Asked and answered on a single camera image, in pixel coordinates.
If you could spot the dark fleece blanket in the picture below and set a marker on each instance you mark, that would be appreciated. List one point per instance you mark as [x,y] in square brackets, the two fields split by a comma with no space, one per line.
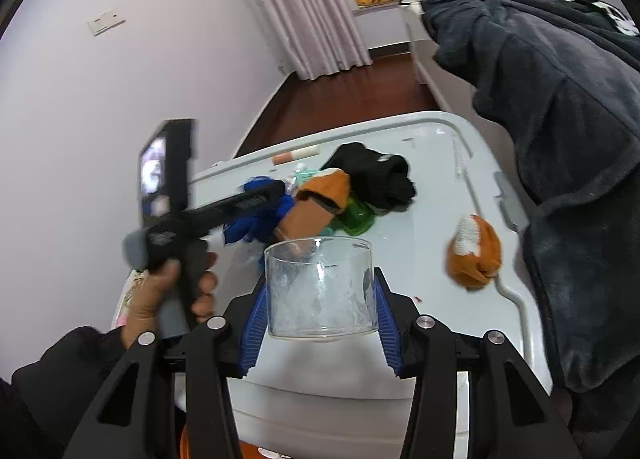
[562,77]

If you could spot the orange trash bucket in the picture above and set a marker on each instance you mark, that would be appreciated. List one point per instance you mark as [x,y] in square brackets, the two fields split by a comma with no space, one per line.
[247,450]

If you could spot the white wall socket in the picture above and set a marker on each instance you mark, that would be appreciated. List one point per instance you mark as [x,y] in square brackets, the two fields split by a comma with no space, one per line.
[106,21]

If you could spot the black camera phone mount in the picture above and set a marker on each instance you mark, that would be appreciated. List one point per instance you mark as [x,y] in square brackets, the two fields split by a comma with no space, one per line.
[164,170]

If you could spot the black sleeve forearm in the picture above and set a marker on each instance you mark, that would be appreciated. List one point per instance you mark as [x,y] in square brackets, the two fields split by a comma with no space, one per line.
[43,402]

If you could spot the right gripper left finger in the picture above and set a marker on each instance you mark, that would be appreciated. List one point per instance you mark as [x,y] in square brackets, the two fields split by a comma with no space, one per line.
[247,321]

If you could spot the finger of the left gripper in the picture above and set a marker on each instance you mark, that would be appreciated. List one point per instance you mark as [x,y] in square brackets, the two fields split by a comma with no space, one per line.
[262,195]

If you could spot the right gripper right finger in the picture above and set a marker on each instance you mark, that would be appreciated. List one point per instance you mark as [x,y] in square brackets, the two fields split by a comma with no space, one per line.
[396,316]

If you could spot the orange white small packet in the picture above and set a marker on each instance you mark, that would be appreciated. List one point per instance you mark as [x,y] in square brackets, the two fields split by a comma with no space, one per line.
[295,154]

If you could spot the pink white curtain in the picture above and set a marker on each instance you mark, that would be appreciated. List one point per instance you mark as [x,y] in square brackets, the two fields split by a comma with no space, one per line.
[320,37]

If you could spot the green plastic container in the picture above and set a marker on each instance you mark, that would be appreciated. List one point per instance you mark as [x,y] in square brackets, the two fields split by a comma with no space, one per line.
[355,220]

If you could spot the black sock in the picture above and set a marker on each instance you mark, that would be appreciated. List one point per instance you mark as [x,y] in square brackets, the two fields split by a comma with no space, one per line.
[378,179]

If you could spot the clear plastic cup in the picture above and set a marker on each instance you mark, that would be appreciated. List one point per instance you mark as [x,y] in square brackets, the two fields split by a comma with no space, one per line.
[320,288]

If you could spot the teal aloe gel tube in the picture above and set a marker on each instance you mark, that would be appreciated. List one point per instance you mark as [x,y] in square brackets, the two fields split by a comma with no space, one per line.
[302,173]

